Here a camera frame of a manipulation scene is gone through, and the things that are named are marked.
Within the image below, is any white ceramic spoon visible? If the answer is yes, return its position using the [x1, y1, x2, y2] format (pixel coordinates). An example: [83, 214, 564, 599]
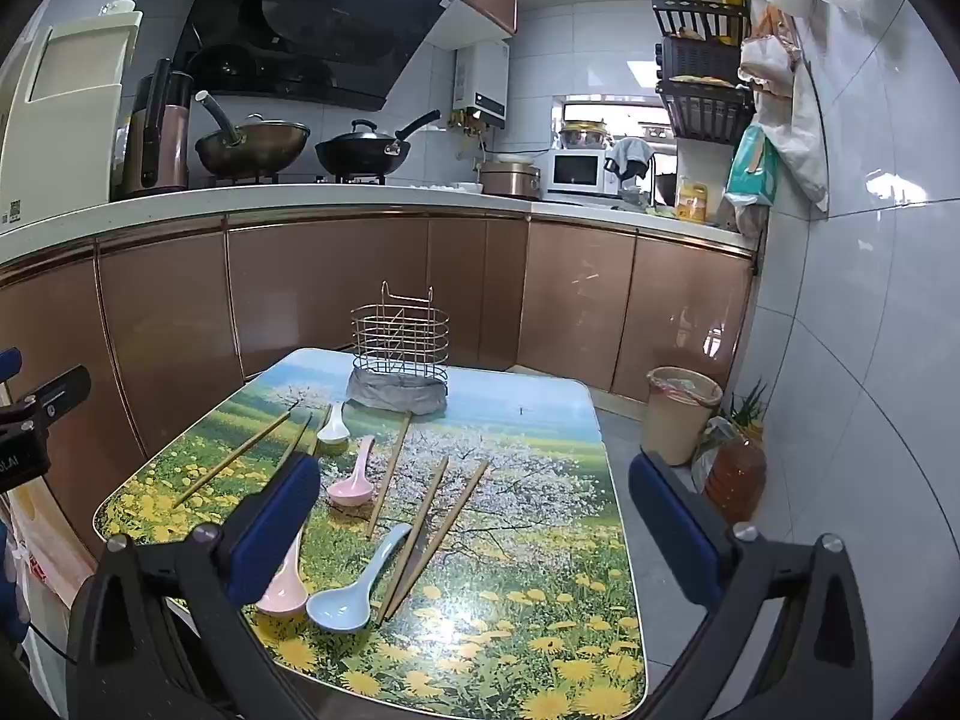
[315, 401, 351, 445]

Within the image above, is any green leafy plant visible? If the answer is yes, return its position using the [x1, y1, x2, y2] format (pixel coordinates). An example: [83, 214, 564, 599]
[720, 379, 770, 436]

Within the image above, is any light blue ceramic spoon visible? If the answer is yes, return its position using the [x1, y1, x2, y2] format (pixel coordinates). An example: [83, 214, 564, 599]
[306, 523, 413, 632]

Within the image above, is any bronze wok with lid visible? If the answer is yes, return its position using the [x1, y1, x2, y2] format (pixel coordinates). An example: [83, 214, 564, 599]
[193, 90, 311, 177]

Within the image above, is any white gas water heater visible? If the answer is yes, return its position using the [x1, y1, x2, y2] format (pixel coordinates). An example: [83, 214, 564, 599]
[452, 41, 511, 128]

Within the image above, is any kitchen window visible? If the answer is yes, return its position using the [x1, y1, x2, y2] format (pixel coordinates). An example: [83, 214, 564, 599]
[551, 94, 672, 151]

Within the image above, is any grey towel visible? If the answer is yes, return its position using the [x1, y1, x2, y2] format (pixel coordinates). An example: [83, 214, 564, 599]
[604, 137, 655, 181]

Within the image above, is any gas stove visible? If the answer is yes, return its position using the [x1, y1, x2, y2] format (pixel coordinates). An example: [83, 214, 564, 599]
[206, 172, 391, 187]

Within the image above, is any cream white appliance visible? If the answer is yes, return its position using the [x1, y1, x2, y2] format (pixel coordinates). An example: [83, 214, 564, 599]
[0, 9, 143, 237]

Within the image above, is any pink ceramic spoon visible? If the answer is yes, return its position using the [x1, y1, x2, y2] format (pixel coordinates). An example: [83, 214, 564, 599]
[253, 532, 310, 617]
[326, 435, 377, 509]

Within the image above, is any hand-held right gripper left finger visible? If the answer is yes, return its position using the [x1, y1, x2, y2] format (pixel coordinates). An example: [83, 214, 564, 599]
[66, 454, 323, 720]

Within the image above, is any white microwave oven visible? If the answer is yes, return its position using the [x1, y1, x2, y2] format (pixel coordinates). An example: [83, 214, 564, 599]
[541, 148, 623, 203]

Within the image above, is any grey cloth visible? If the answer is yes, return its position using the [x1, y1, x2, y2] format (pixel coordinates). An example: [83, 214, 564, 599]
[345, 369, 449, 417]

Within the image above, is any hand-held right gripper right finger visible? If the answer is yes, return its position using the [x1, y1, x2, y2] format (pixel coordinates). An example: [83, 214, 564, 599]
[628, 450, 893, 720]

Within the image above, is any crumpled plastic bag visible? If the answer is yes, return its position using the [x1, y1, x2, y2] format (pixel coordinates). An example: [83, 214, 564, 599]
[690, 416, 740, 492]

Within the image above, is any white kitchen countertop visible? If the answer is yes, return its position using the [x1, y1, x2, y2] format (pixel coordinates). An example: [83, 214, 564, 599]
[0, 181, 758, 263]

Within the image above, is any rice cooker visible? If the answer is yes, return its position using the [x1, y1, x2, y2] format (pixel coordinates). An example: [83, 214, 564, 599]
[480, 157, 542, 200]

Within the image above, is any black range hood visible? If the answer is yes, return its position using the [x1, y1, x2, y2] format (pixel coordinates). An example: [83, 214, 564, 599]
[172, 0, 466, 112]

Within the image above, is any wire utensil basket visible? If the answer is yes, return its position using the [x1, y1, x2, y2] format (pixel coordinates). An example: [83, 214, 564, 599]
[351, 281, 451, 383]

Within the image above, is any beige trash bin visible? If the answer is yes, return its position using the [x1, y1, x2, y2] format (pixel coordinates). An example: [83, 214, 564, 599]
[641, 366, 725, 466]

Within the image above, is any black wall rack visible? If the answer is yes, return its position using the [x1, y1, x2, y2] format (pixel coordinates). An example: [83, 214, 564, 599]
[651, 0, 755, 145]

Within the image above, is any steel pot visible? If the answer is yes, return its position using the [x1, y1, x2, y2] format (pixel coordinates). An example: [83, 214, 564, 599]
[559, 118, 612, 151]

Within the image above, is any amber oil jug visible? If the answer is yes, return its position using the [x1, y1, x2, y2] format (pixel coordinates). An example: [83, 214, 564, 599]
[703, 435, 767, 526]

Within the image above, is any black wok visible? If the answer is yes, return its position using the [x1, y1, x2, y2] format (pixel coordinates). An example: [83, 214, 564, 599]
[313, 109, 443, 179]

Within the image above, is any yellow oil bottle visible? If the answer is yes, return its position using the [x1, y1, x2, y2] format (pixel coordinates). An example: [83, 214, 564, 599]
[675, 178, 710, 224]

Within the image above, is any teal tissue pack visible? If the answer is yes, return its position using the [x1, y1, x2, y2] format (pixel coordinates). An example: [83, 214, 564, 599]
[724, 126, 781, 207]

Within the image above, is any white hanging plastic bag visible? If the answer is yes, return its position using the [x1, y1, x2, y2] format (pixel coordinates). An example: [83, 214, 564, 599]
[739, 7, 830, 215]

